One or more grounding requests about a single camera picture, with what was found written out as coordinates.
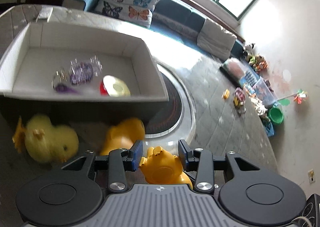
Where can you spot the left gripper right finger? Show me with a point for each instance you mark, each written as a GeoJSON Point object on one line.
{"type": "Point", "coordinates": [200, 165]}

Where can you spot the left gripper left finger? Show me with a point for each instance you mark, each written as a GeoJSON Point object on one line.
{"type": "Point", "coordinates": [120, 161]}

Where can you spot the green plastic bucket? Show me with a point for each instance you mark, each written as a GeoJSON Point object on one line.
{"type": "Point", "coordinates": [275, 115]}

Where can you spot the yellow rubber duck toy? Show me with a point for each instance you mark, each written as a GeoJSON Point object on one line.
{"type": "Point", "coordinates": [44, 142]}

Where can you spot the red yellow round toy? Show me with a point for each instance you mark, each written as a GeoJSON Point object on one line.
{"type": "Point", "coordinates": [113, 87]}

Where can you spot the blue sofa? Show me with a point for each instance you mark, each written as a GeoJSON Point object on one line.
{"type": "Point", "coordinates": [172, 18]}

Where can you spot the small yellow duck toy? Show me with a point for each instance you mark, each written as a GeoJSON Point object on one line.
{"type": "Point", "coordinates": [161, 167]}

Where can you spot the white cardboard box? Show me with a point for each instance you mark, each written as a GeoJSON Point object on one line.
{"type": "Point", "coordinates": [67, 62]}

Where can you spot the pink yellow floor toy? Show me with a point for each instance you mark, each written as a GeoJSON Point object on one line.
{"type": "Point", "coordinates": [239, 100]}

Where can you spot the small yellow toy car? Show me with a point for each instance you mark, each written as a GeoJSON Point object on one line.
{"type": "Point", "coordinates": [226, 94]}

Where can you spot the stuffed plush toys pile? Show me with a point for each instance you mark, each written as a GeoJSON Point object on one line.
{"type": "Point", "coordinates": [255, 61]}

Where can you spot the colourful pinwheel toy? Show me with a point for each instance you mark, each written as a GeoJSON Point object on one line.
{"type": "Point", "coordinates": [298, 97]}

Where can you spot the packaged bedding bag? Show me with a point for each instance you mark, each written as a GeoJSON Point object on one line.
{"type": "Point", "coordinates": [233, 69]}

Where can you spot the clear plastic storage bin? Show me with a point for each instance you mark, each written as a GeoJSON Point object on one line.
{"type": "Point", "coordinates": [263, 93]}

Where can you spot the orange yellow duck toy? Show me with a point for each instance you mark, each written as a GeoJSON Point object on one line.
{"type": "Point", "coordinates": [124, 135]}

